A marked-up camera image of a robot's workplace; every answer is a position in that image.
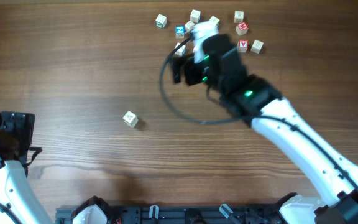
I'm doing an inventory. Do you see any wooden block tower base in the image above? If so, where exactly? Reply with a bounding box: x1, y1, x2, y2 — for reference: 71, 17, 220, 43
123, 111, 139, 128

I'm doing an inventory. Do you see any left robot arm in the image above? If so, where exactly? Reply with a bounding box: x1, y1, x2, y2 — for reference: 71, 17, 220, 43
0, 111, 52, 223

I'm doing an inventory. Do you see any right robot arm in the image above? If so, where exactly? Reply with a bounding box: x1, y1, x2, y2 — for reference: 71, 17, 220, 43
165, 34, 358, 223

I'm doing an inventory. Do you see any slash wooden block blue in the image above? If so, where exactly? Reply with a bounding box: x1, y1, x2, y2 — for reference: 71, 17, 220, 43
174, 45, 186, 57

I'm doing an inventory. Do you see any blue number two block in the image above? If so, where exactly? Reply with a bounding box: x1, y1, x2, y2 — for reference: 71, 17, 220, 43
175, 26, 185, 39

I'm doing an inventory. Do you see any snail wooden block blue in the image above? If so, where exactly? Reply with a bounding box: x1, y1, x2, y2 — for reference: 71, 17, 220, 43
185, 21, 195, 32

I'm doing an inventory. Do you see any green edged wooden block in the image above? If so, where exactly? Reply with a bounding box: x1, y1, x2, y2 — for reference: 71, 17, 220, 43
155, 14, 167, 29

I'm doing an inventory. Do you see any plain top wooden block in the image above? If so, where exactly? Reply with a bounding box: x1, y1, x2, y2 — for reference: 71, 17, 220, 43
190, 9, 201, 23

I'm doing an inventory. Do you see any plain wooden block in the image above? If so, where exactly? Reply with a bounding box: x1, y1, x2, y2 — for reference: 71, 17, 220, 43
190, 9, 201, 23
250, 40, 264, 54

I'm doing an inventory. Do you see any red A wooden block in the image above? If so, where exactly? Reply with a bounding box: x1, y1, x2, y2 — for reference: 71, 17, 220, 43
237, 40, 249, 53

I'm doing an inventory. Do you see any number one wooden block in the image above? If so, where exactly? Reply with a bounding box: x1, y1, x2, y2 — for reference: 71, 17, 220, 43
209, 16, 220, 27

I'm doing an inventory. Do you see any red M tilted block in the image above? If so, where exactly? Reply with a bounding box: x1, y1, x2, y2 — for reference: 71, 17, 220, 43
236, 22, 249, 35

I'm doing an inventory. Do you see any plain wooden block right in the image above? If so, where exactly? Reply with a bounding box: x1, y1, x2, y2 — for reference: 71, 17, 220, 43
250, 40, 264, 54

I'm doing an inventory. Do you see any wooden block top right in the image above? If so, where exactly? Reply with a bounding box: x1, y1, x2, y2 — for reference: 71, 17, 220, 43
234, 11, 244, 24

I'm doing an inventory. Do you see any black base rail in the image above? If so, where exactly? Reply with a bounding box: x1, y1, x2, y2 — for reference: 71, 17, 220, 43
55, 196, 286, 224

